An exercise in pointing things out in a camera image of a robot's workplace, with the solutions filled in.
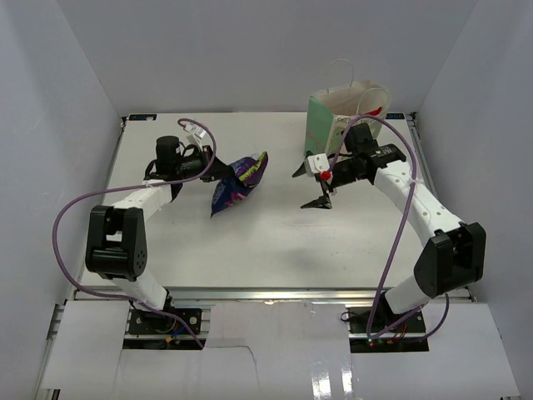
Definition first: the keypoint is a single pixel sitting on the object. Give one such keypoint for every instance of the blue chips snack bag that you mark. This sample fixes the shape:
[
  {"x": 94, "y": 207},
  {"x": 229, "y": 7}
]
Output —
[{"x": 248, "y": 173}]

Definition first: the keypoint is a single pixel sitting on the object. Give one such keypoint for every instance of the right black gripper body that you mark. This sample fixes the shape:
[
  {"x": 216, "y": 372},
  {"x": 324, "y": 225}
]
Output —
[{"x": 345, "y": 173}]

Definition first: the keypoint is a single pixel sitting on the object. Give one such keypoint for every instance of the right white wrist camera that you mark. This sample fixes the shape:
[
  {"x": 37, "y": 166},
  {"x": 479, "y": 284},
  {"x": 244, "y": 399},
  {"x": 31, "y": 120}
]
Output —
[{"x": 318, "y": 166}]

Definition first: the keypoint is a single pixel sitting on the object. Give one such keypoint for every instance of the aluminium table frame rail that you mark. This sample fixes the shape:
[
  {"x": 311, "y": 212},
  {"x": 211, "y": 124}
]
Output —
[{"x": 267, "y": 247}]

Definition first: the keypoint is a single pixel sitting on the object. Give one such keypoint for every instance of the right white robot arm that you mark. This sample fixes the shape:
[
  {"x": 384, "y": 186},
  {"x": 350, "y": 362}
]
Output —
[{"x": 453, "y": 251}]

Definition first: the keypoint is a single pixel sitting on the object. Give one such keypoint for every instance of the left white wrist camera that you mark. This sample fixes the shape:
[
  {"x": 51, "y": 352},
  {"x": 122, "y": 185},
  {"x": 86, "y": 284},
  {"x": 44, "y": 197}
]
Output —
[{"x": 195, "y": 134}]

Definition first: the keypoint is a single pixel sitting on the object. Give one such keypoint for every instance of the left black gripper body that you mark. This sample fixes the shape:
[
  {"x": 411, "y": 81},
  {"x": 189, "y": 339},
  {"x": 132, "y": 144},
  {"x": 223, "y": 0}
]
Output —
[{"x": 193, "y": 166}]

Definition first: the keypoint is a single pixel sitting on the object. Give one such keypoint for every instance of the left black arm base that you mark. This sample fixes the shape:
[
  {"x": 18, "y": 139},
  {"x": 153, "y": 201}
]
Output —
[{"x": 149, "y": 331}]

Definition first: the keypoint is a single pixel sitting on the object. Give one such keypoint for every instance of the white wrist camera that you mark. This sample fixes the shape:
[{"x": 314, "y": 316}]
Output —
[
  {"x": 318, "y": 166},
  {"x": 195, "y": 134}
]

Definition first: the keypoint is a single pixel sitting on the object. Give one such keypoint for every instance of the green paper gift bag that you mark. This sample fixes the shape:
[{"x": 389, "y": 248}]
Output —
[{"x": 329, "y": 111}]

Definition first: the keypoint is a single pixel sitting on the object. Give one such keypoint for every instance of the red cookie snack bag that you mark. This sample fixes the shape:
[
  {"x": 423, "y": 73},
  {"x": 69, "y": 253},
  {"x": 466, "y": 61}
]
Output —
[{"x": 375, "y": 112}]

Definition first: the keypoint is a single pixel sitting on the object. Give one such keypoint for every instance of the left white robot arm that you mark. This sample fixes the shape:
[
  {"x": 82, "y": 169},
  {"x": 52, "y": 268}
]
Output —
[{"x": 117, "y": 240}]

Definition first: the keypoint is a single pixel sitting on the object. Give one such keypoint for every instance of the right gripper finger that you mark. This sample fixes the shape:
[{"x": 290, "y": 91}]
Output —
[
  {"x": 303, "y": 170},
  {"x": 323, "y": 201}
]

